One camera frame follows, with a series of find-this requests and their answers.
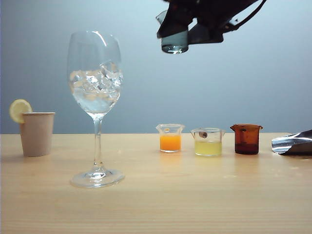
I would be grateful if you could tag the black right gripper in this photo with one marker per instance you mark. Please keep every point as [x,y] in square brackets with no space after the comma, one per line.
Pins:
[214,14]

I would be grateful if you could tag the grey tinted glass measuring cup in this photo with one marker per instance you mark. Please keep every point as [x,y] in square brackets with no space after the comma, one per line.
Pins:
[174,45]

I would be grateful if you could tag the measuring cup with orange juice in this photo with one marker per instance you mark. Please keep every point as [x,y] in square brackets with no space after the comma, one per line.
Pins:
[170,143]

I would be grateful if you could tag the measuring cup with yellow juice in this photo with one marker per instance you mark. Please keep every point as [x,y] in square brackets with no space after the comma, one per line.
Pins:
[208,148]

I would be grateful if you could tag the amber glass measuring cup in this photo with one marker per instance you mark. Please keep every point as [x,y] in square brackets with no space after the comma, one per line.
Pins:
[246,141]

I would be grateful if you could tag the beige paper cup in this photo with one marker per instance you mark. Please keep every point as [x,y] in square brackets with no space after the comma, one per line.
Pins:
[36,136]

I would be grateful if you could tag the clear wine glass with ice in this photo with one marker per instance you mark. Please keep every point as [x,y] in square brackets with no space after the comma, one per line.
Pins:
[96,104]

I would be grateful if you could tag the silver metal scoop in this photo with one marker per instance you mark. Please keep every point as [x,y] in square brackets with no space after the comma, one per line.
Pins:
[290,145]

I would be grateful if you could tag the yellow lemon slice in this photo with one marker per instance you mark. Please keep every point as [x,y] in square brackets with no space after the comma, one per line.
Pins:
[18,108]

